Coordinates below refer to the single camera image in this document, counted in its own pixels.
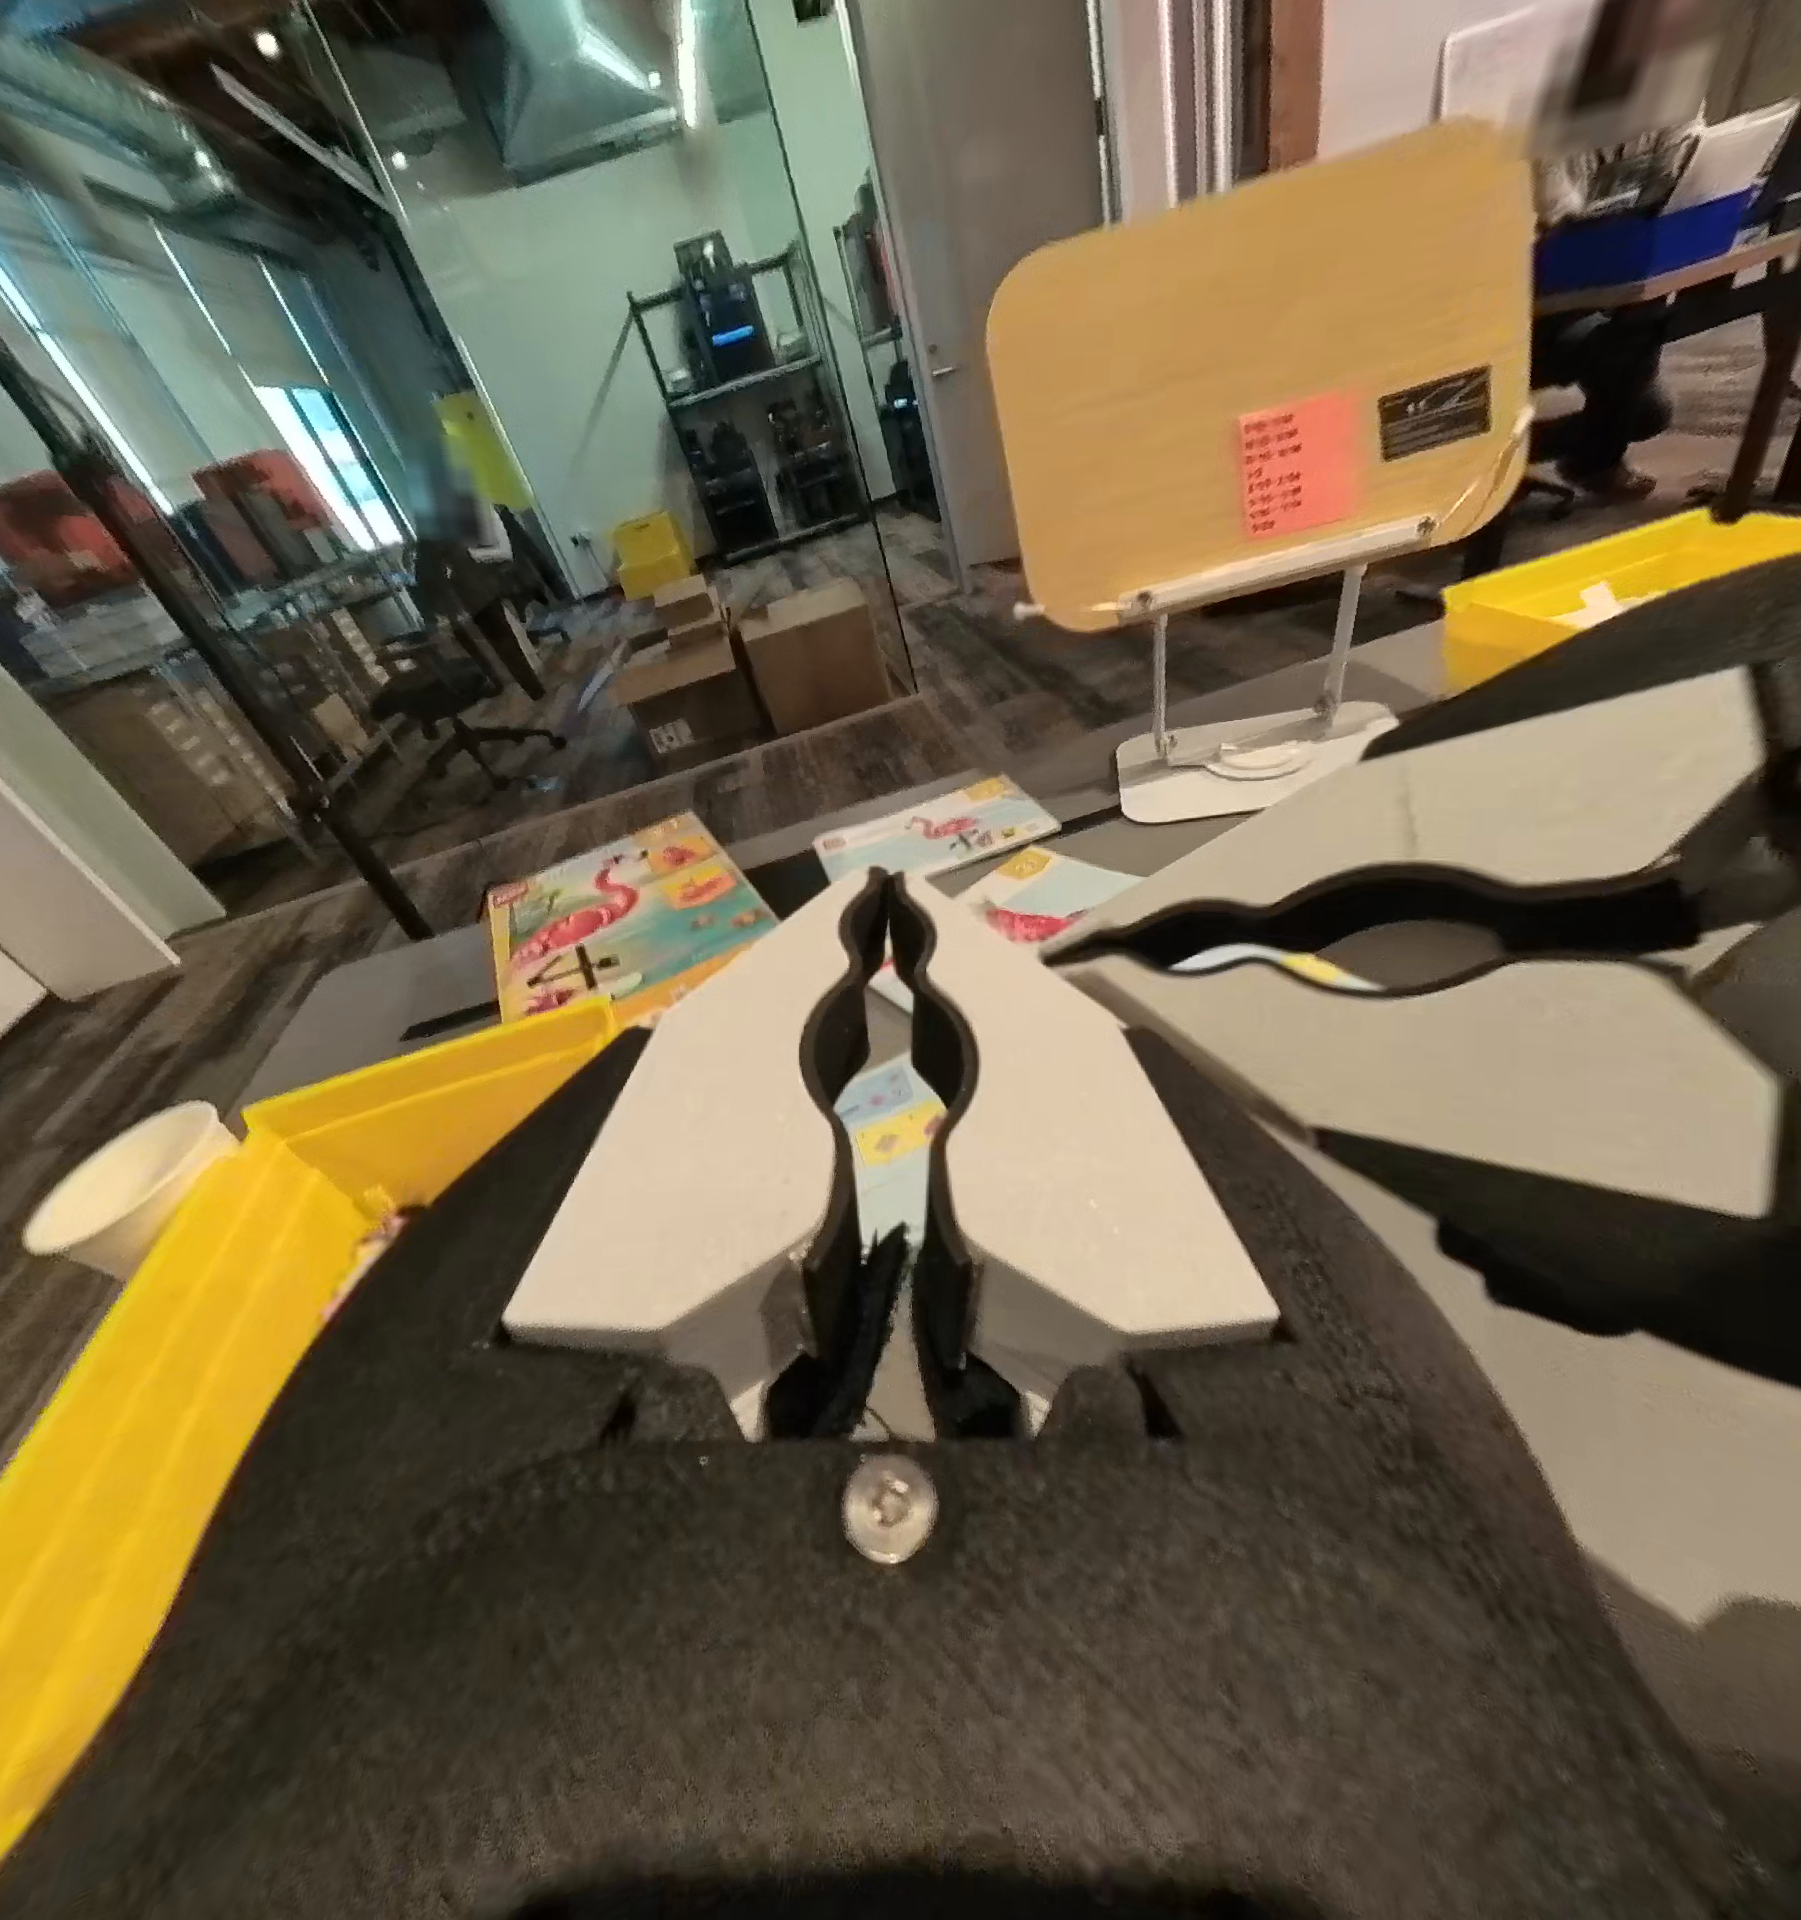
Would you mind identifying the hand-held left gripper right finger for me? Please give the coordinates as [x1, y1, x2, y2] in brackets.
[888, 871, 1284, 1346]

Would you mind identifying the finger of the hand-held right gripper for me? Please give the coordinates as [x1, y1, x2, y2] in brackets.
[1039, 665, 1791, 962]
[1061, 937, 1787, 1220]

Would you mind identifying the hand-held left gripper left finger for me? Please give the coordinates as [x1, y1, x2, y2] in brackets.
[498, 865, 906, 1354]

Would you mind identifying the grey desk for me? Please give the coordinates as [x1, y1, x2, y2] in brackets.
[240, 614, 1801, 1920]

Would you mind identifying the yellow plastic bin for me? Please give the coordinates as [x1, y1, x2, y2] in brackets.
[0, 993, 623, 1901]
[1439, 506, 1801, 693]

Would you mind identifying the orange toy brick box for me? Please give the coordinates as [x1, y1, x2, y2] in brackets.
[483, 807, 780, 1025]

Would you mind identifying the white flamingo instruction booklet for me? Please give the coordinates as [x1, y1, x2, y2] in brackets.
[971, 843, 1145, 950]

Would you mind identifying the pink sticky note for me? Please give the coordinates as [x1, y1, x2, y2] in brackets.
[1235, 393, 1365, 536]

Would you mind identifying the black label plate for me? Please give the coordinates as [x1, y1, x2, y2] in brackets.
[1377, 364, 1495, 463]

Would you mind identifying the cardboard box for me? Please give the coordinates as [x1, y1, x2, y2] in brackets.
[735, 573, 897, 740]
[619, 577, 771, 777]

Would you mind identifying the wooden book stand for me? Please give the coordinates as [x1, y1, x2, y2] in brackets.
[983, 114, 1540, 826]

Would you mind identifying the black office chair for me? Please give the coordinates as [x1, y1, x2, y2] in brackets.
[371, 536, 567, 792]

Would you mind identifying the white paper cup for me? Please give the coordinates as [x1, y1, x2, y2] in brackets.
[19, 1100, 245, 1280]

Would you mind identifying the wooden background table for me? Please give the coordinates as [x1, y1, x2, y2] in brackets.
[1527, 196, 1801, 519]

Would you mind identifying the small yellow box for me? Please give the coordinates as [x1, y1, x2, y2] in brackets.
[609, 508, 698, 603]

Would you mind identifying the black metal shelf rack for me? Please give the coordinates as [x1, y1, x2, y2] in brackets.
[627, 237, 866, 568]

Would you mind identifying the red box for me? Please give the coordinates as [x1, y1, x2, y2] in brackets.
[0, 467, 137, 594]
[186, 451, 338, 548]

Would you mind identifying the metal ventilation duct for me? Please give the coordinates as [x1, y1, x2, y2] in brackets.
[477, 0, 696, 184]

